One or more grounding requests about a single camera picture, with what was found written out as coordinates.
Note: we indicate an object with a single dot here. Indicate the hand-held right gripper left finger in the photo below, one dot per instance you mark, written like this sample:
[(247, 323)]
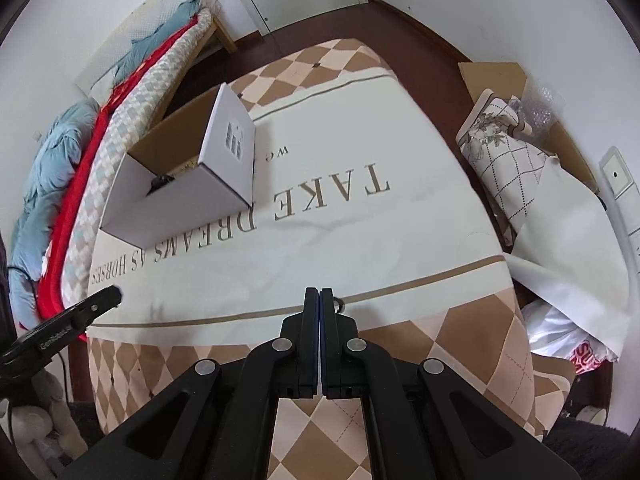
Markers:
[(311, 320)]

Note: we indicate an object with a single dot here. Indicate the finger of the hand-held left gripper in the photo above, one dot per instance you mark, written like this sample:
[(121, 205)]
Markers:
[(102, 301)]

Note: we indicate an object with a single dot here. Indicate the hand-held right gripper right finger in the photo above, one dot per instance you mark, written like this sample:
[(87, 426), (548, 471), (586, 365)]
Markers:
[(327, 320)]

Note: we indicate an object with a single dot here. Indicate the white cardboard box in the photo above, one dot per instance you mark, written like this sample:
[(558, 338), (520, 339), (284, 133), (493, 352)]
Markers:
[(175, 215)]

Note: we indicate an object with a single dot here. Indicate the black smart band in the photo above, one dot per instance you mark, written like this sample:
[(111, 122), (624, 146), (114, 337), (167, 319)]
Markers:
[(160, 184)]

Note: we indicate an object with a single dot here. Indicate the grey plush toy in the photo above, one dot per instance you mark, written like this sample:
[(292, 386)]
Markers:
[(35, 420)]

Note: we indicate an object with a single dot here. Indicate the checkered printed tablecloth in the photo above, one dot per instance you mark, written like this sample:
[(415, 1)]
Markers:
[(400, 240)]

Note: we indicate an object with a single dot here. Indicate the light blue quilt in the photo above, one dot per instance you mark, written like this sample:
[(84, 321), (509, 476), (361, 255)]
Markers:
[(50, 170)]

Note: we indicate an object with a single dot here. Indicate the red blanket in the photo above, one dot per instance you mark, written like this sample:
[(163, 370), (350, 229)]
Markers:
[(87, 155)]

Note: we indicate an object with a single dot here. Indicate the white plastic bag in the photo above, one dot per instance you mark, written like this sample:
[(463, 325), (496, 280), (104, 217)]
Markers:
[(550, 330)]

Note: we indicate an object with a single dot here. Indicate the plain white cloth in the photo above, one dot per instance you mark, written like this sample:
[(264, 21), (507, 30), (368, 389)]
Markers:
[(565, 240)]

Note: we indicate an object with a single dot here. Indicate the red printed bag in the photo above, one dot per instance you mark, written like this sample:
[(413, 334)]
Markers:
[(587, 357)]

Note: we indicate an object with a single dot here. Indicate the flat brown cardboard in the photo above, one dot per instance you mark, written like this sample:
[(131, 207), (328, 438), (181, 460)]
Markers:
[(490, 75)]

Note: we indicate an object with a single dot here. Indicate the wooden bed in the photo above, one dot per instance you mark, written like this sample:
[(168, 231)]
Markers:
[(150, 5)]

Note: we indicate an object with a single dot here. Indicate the clear bubble wrap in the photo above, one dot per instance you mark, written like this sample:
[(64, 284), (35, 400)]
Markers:
[(542, 107)]

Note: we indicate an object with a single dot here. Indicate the white power strip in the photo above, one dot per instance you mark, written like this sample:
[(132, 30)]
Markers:
[(617, 175)]

